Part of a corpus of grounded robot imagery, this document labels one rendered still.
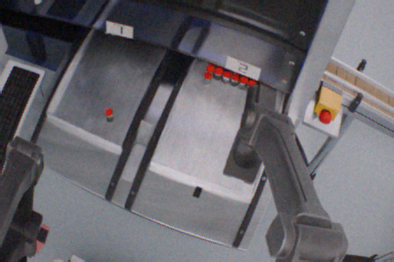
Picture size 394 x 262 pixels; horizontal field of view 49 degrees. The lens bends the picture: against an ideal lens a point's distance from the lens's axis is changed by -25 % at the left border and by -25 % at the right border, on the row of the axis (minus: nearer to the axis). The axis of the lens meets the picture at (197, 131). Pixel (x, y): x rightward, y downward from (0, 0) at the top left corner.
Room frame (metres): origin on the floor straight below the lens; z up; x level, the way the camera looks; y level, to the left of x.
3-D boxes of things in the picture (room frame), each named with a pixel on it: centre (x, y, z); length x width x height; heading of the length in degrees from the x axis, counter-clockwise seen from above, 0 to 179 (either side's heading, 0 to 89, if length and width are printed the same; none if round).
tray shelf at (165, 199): (0.54, 0.12, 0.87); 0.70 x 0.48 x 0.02; 79
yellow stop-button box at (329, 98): (0.65, -0.33, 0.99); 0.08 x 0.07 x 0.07; 169
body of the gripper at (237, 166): (0.39, -0.10, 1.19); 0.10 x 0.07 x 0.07; 169
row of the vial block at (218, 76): (0.69, -0.08, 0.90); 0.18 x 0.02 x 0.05; 80
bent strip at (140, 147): (0.45, 0.13, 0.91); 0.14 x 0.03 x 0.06; 169
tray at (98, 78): (0.64, 0.27, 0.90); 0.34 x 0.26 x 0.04; 169
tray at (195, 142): (0.58, -0.06, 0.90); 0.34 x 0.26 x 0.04; 170
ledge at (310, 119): (0.69, -0.35, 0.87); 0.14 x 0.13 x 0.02; 169
